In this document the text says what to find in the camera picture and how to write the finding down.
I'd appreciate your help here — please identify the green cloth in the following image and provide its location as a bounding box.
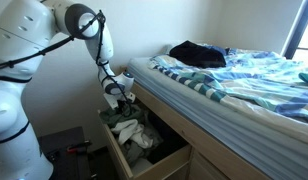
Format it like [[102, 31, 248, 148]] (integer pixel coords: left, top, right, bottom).
[[99, 105, 144, 128]]

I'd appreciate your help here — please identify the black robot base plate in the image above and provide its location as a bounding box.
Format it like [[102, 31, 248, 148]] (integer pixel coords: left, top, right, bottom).
[[38, 127, 91, 180]]

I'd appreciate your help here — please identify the dark navy cloth on bed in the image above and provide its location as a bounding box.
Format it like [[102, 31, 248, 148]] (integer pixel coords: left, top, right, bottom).
[[169, 41, 226, 68]]

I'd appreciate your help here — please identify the wooden bed frame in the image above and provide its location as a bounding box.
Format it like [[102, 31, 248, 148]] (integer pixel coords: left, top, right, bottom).
[[132, 82, 269, 180]]

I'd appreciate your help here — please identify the blue striped blanket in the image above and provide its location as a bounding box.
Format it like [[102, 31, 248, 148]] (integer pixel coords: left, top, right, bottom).
[[148, 48, 308, 123]]

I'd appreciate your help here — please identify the white cloth in drawer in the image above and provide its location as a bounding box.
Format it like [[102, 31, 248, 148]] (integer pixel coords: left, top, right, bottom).
[[111, 119, 153, 149]]

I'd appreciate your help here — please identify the black window frame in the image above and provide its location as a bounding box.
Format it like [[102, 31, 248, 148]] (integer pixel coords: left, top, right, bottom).
[[284, 0, 308, 60]]

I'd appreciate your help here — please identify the red black clamp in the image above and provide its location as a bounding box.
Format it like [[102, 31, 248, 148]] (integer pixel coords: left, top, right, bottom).
[[66, 140, 92, 154]]

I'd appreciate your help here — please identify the wooden drawer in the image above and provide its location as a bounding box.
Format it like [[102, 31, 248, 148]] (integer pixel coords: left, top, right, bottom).
[[100, 105, 191, 180]]

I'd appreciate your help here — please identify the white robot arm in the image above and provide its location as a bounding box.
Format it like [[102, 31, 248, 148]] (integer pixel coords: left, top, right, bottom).
[[0, 0, 133, 180]]

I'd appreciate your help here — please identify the light blue mattress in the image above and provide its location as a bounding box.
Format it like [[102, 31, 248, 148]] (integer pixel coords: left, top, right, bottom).
[[127, 58, 308, 180]]

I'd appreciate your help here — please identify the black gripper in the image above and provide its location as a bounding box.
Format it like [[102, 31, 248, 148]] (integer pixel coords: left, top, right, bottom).
[[118, 100, 132, 117]]

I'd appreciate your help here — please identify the dark cloth in drawer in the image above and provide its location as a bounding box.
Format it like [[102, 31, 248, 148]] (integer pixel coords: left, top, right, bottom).
[[147, 112, 187, 164]]

